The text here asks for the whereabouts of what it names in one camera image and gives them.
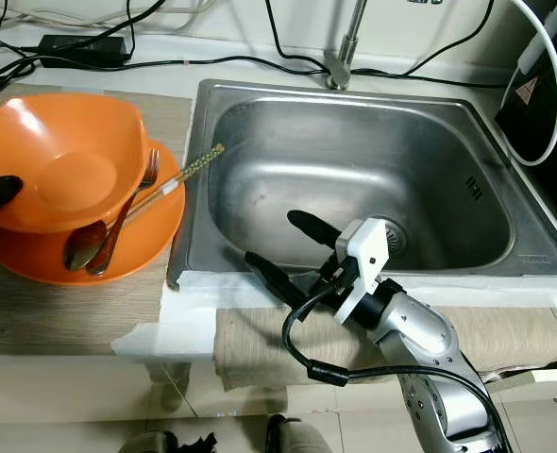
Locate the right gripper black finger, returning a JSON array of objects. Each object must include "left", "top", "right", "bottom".
[
  {"left": 286, "top": 210, "right": 350, "bottom": 254},
  {"left": 244, "top": 250, "right": 317, "bottom": 312}
]

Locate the orange plastic bowl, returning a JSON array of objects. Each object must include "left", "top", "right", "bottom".
[{"left": 0, "top": 92, "right": 149, "bottom": 235}]

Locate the black appliance with warning label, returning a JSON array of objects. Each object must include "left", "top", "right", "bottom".
[{"left": 494, "top": 0, "right": 557, "bottom": 239}]

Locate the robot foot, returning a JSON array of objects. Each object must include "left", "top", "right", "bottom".
[
  {"left": 123, "top": 432, "right": 176, "bottom": 453},
  {"left": 264, "top": 415, "right": 338, "bottom": 453}
]

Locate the metal sink drain strainer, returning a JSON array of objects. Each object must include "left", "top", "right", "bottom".
[{"left": 375, "top": 217, "right": 408, "bottom": 254}]

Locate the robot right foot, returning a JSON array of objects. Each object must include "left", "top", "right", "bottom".
[{"left": 264, "top": 415, "right": 338, "bottom": 453}]

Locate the stainless steel sink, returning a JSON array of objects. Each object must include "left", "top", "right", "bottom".
[{"left": 167, "top": 78, "right": 553, "bottom": 289}]

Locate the metal spoon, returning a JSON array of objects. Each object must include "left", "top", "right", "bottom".
[{"left": 63, "top": 222, "right": 108, "bottom": 273}]

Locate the metal faucet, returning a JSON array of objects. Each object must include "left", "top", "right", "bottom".
[{"left": 324, "top": 0, "right": 369, "bottom": 91}]

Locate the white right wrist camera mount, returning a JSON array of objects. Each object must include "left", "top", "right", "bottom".
[{"left": 333, "top": 217, "right": 391, "bottom": 327}]

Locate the orange plastic plate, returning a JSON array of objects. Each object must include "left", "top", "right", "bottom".
[{"left": 0, "top": 142, "right": 185, "bottom": 286}]

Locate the metal fork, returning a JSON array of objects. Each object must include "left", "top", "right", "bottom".
[{"left": 87, "top": 148, "right": 161, "bottom": 277}]

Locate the patterned wooden chopstick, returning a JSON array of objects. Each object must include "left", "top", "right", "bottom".
[{"left": 123, "top": 143, "right": 226, "bottom": 220}]

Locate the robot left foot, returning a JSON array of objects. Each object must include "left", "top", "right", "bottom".
[{"left": 123, "top": 432, "right": 176, "bottom": 453}]

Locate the beige hanging towel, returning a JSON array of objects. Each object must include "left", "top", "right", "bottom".
[{"left": 212, "top": 307, "right": 557, "bottom": 394}]

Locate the black power adapter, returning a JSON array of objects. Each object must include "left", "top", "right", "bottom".
[{"left": 38, "top": 35, "right": 128, "bottom": 68}]

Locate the white paper sheet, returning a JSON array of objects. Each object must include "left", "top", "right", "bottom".
[{"left": 111, "top": 269, "right": 557, "bottom": 365}]

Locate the black counter cable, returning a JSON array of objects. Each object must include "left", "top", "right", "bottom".
[{"left": 126, "top": 49, "right": 506, "bottom": 88}]

